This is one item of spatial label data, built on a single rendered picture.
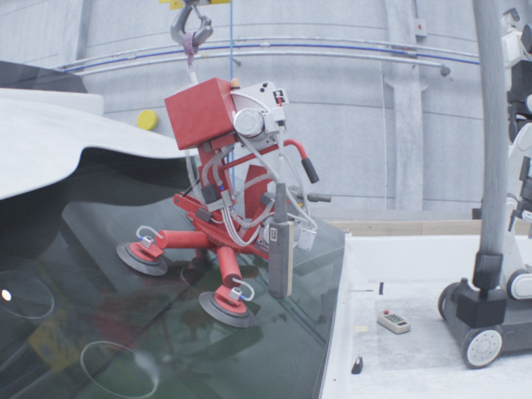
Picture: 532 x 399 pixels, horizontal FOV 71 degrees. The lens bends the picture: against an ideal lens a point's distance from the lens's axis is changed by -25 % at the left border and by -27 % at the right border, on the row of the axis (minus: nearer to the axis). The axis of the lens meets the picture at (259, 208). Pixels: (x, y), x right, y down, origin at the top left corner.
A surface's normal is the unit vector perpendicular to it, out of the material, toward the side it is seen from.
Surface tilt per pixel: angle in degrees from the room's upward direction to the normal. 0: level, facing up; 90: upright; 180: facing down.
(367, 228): 90
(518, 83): 98
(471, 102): 90
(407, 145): 90
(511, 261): 90
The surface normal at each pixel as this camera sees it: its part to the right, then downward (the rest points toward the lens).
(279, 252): -0.73, 0.11
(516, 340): -0.15, 0.15
